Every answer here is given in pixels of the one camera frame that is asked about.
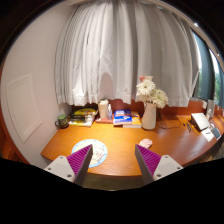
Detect dark green mug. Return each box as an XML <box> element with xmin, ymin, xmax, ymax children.
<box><xmin>55</xmin><ymin>115</ymin><xmax>69</xmax><ymax>129</ymax></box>

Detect yellow black book stack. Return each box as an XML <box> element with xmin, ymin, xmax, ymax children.
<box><xmin>69</xmin><ymin>108</ymin><xmax>98</xmax><ymax>127</ymax></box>

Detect window with dark frame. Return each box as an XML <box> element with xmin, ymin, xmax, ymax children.
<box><xmin>193</xmin><ymin>33</ymin><xmax>224</xmax><ymax>108</ymax></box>

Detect orange book under blue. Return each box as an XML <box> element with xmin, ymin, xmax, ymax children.
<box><xmin>123</xmin><ymin>111</ymin><xmax>141</xmax><ymax>128</ymax></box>

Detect white and pink flowers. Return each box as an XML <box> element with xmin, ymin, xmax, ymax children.
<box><xmin>136</xmin><ymin>76</ymin><xmax>168</xmax><ymax>109</ymax></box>

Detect white cylindrical container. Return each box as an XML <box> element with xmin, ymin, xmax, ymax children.
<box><xmin>98</xmin><ymin>99</ymin><xmax>109</xmax><ymax>119</ymax></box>

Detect small pink white mouse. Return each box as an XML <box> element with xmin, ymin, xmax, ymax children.
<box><xmin>139</xmin><ymin>139</ymin><xmax>153</xmax><ymax>148</ymax></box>

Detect small clear bottle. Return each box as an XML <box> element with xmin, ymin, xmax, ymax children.
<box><xmin>107</xmin><ymin>104</ymin><xmax>113</xmax><ymax>120</ymax></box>

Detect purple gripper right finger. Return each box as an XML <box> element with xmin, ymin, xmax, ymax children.
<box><xmin>134</xmin><ymin>144</ymin><xmax>184</xmax><ymax>185</ymax></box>

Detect white ceramic vase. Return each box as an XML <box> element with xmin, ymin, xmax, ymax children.
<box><xmin>142</xmin><ymin>103</ymin><xmax>156</xmax><ymax>130</ymax></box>

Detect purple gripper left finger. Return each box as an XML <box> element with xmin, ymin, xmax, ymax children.
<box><xmin>43</xmin><ymin>143</ymin><xmax>94</xmax><ymax>187</ymax></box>

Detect black cable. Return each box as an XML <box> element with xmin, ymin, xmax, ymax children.
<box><xmin>156</xmin><ymin>109</ymin><xmax>188</xmax><ymax>130</ymax></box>

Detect white paper card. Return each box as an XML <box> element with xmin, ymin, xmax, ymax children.
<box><xmin>202</xmin><ymin>128</ymin><xmax>214</xmax><ymax>142</ymax></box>

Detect round light blue mouse pad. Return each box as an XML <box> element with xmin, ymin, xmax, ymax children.
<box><xmin>72</xmin><ymin>139</ymin><xmax>108</xmax><ymax>168</ymax></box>

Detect white curtain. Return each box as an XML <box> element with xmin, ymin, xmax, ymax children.
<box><xmin>55</xmin><ymin>0</ymin><xmax>199</xmax><ymax>107</ymax></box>

